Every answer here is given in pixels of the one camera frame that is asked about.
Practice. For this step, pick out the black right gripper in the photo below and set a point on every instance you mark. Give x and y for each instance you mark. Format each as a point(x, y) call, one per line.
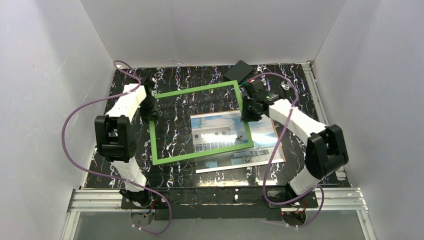
point(247, 112)

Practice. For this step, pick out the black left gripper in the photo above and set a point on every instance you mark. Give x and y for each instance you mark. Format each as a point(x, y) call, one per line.
point(149, 112)

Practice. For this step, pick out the green picture frame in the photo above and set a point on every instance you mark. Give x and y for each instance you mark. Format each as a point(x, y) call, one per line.
point(179, 158)

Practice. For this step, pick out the building photo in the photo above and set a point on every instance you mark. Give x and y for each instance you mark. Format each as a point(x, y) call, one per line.
point(211, 131)

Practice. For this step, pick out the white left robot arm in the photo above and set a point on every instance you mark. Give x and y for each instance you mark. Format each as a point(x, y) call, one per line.
point(116, 142)

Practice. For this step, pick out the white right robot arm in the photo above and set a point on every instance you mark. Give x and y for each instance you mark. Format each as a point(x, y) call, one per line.
point(326, 149)

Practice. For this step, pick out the black square box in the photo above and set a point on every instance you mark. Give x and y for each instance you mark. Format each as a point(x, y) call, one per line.
point(238, 72)

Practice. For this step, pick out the green handled screwdriver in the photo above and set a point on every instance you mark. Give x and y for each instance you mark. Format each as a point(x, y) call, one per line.
point(246, 82)

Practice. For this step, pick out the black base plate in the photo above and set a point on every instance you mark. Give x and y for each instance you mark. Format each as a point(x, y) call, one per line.
point(246, 202)

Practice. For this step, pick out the aluminium rail frame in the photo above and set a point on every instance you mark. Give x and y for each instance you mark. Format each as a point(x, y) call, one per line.
point(332, 199)

